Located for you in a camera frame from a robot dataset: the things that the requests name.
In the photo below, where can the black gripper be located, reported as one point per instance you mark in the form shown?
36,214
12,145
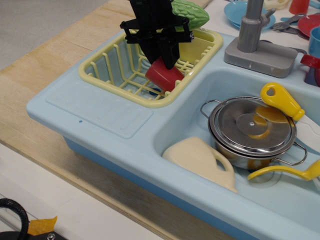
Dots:
155,18

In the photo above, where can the red plastic cup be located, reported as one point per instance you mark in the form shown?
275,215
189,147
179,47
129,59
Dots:
163,77

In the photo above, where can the orange plastic cup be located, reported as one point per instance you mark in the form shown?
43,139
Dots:
299,6

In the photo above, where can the blue plastic cup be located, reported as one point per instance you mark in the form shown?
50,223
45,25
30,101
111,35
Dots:
314,42

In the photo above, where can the yellow dish rack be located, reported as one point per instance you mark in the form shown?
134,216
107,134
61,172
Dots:
119,68

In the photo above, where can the green bitter gourd toy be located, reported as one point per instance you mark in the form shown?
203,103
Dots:
196,14

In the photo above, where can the blue plastic plate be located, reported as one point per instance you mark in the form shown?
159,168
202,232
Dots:
234,11

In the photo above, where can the grey toy faucet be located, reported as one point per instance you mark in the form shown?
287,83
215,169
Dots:
249,52

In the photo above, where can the light blue toy sink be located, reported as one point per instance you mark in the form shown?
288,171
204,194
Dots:
130,139

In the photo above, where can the wooden board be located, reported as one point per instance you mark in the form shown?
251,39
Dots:
40,40

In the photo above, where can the cream plastic jug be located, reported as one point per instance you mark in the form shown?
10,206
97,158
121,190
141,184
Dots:
197,156

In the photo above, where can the cream toy item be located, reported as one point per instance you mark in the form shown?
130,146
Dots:
275,4

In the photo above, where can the steel pot with lid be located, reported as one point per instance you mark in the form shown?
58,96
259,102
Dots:
251,134

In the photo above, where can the grey plastic fork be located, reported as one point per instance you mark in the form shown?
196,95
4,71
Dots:
286,24

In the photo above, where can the red plastic plate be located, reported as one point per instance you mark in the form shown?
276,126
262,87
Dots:
307,23

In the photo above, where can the red pot in corner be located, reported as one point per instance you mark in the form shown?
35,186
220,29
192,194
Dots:
313,75

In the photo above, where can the yellow plastic ladle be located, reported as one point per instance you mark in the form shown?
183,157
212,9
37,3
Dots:
312,172

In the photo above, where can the yellow tape piece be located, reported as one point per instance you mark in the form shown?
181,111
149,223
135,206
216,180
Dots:
41,226

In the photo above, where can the black device base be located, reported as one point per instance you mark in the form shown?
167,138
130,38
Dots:
14,235

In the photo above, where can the yellow handled toy knife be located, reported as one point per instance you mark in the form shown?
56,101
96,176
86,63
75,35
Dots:
308,131

